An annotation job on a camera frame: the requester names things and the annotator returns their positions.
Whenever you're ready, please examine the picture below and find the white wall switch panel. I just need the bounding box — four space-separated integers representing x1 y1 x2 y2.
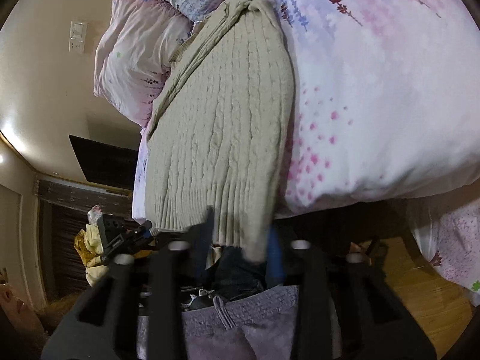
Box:
68 21 88 55

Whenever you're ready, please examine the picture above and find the pale pink pillow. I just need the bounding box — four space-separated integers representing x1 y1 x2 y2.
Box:
94 0 193 128

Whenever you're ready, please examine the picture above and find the yellow crumpled clothes pile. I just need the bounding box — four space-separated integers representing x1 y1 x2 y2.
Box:
74 205 108 287

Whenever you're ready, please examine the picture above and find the grey woven storage basket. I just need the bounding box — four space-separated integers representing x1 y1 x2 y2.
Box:
136 283 343 360

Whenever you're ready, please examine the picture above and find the dark wall-mounted television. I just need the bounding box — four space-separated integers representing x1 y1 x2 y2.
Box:
69 135 138 190

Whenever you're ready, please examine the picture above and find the pink floral bed sheet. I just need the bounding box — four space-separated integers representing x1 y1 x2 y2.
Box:
278 119 479 304

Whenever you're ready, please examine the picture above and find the pink floral duvet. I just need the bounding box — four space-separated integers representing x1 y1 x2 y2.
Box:
268 0 479 216

